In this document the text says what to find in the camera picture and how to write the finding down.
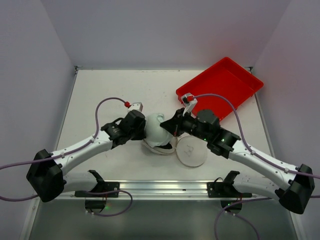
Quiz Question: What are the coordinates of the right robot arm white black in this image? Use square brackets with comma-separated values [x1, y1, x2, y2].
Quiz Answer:
[160, 108, 315, 215]

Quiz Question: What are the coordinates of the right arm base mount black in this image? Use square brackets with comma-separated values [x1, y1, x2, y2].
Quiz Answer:
[206, 170, 253, 215]

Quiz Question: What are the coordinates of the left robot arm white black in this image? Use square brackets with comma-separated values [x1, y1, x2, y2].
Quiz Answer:
[26, 110, 146, 203]

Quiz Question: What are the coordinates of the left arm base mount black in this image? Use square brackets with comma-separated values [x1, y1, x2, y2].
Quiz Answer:
[74, 170, 120, 214]

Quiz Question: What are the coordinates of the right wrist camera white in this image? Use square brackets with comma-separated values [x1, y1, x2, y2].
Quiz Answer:
[181, 93, 198, 116]

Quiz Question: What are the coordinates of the black garment inside bag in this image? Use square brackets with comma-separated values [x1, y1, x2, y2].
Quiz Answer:
[159, 142, 174, 151]

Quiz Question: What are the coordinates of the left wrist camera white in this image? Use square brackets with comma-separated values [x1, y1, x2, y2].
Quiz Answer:
[127, 102, 143, 112]

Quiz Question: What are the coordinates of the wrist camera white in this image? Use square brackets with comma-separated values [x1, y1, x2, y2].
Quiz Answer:
[181, 93, 198, 116]
[127, 102, 143, 112]

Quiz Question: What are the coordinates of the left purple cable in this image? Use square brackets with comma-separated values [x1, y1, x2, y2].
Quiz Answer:
[0, 96, 132, 202]

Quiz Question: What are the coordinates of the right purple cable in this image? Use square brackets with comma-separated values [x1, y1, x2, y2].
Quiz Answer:
[182, 93, 320, 240]

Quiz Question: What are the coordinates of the purple cable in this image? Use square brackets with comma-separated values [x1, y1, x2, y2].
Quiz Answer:
[182, 93, 320, 240]
[0, 96, 132, 202]

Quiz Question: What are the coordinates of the white bra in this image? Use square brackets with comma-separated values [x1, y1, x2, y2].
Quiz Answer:
[144, 113, 173, 148]

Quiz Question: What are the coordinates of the white mesh laundry bag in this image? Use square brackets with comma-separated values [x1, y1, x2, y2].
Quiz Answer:
[142, 135, 208, 168]

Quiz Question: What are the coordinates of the aluminium mounting rail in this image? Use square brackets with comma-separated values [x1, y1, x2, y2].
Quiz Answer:
[36, 175, 280, 202]

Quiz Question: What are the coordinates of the red plastic tray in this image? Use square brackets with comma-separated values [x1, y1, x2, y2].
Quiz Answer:
[175, 57, 264, 108]

